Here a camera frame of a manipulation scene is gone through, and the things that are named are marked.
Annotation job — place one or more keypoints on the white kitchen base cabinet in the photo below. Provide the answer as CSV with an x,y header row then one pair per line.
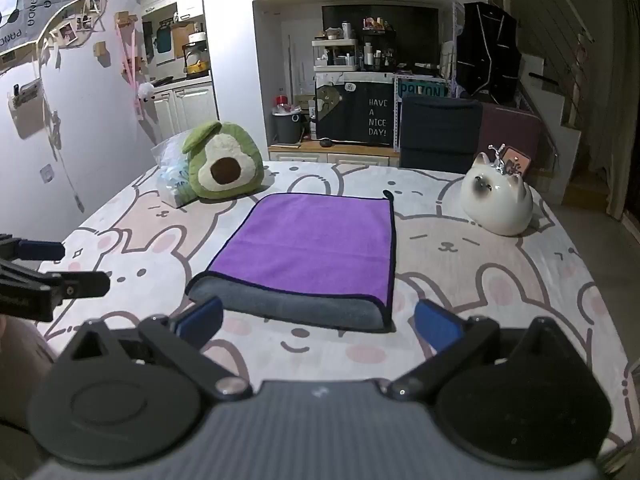
x,y
187,110

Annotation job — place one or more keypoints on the rabbit printed bed sheet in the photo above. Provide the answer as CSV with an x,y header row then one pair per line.
x,y
500,270

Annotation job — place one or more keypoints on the white desktop storage rack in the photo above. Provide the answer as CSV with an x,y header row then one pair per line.
x,y
335,55

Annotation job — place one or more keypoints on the wall poster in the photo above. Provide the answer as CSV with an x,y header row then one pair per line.
x,y
30,5

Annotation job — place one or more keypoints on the grey trash bin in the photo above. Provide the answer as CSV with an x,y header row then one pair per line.
x,y
287,127

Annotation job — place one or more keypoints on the black vest with white trim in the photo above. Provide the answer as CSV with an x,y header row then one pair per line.
x,y
487,50

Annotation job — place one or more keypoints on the white cat figurine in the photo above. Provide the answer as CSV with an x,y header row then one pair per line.
x,y
495,205

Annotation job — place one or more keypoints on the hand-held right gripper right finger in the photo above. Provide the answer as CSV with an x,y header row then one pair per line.
x,y
436,326

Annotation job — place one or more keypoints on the person's left forearm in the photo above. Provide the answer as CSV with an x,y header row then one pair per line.
x,y
22,360

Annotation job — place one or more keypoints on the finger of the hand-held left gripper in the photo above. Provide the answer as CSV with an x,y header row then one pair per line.
x,y
75,285
40,250

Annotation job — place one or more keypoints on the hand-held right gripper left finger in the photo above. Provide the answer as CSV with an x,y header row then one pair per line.
x,y
200,319

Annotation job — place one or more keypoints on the teal sign plate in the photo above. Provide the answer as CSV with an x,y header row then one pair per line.
x,y
422,91

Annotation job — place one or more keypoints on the black chair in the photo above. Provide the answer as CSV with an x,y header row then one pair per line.
x,y
440,130

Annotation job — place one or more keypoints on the small white plush toy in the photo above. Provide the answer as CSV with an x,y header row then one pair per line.
x,y
145,91

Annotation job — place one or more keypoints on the dark maroon panel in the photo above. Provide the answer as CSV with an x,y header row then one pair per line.
x,y
510,130

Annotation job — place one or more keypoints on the small black round object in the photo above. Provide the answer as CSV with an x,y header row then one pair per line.
x,y
326,142

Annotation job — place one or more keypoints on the green avocado plush toy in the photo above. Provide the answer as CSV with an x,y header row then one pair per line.
x,y
225,170

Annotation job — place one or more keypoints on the purple and grey towel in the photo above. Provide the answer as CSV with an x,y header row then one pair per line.
x,y
310,240

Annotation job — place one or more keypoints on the wooden low cabinet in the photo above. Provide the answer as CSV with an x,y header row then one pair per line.
x,y
300,152

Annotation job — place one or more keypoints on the black printed cloth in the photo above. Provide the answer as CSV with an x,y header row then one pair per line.
x,y
370,115

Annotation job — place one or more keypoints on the clear plastic bag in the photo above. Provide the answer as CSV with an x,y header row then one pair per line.
x,y
169,175

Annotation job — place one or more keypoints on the small pink card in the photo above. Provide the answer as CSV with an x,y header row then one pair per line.
x,y
516,162

